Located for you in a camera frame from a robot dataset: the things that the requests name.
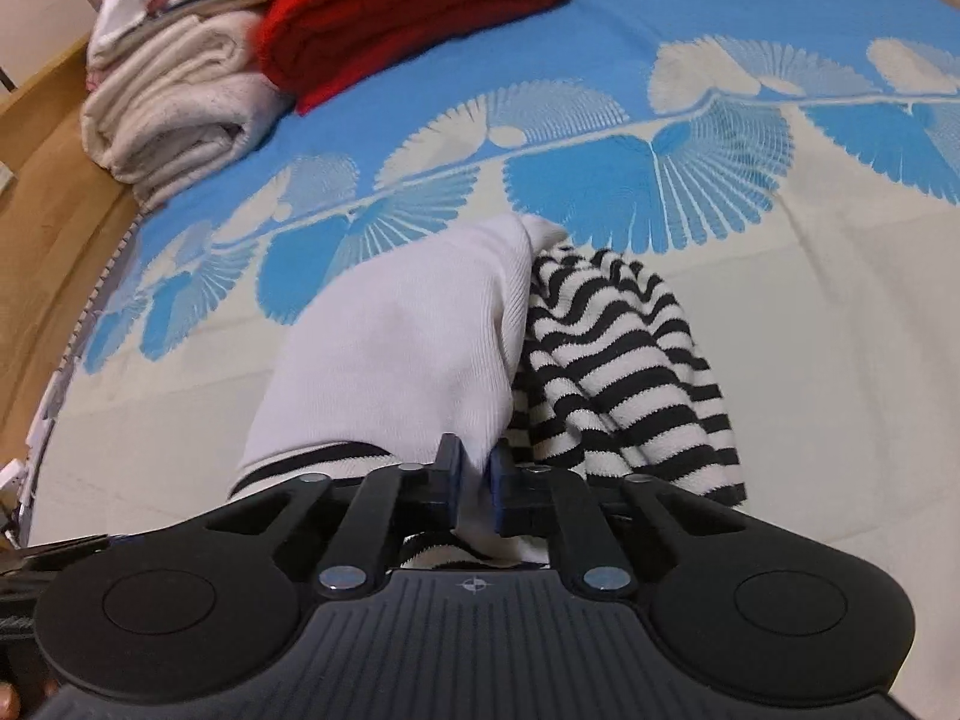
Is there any red knitted blanket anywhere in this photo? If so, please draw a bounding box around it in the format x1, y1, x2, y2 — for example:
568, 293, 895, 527
255, 0, 572, 116

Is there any blue and white printed bedspread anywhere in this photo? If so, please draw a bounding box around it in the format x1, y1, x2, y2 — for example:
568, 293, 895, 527
19, 0, 960, 720

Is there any wooden bed frame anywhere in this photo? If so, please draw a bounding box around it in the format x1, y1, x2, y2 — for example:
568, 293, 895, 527
0, 34, 145, 481

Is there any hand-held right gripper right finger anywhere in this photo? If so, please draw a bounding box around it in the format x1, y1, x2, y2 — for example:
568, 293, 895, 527
486, 446, 752, 595

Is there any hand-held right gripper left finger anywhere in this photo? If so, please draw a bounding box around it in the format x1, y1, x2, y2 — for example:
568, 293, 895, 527
187, 433, 467, 599

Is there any black and white striped hoodie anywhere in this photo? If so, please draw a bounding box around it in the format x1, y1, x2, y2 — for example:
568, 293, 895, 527
229, 213, 749, 572

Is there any folded white speckled blanket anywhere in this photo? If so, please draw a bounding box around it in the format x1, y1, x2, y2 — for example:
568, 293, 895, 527
81, 11, 295, 205

